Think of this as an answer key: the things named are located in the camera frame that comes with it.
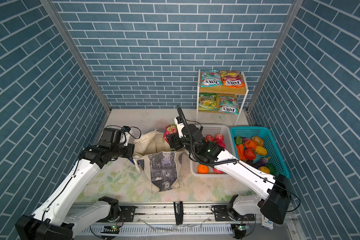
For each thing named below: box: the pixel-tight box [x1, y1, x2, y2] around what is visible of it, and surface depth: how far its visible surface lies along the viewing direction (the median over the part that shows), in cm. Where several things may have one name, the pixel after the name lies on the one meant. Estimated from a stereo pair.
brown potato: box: [252, 136, 265, 147], surface depth 98 cm
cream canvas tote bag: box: [132, 129, 186, 193], surface depth 76 cm
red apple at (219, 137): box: [214, 133, 224, 143], surface depth 100 cm
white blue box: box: [261, 216, 274, 231], surface depth 72 cm
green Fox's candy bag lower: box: [218, 96, 239, 115], surface depth 100 cm
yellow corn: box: [255, 145, 268, 156], surface depth 95 cm
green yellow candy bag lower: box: [198, 92, 217, 112], surface depth 101 cm
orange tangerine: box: [197, 164, 209, 174], surface depth 86 cm
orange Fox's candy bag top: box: [220, 71, 246, 89], surface depth 90 cm
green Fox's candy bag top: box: [200, 70, 223, 88], surface depth 90 cm
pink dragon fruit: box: [162, 123, 178, 144], surface depth 71 cm
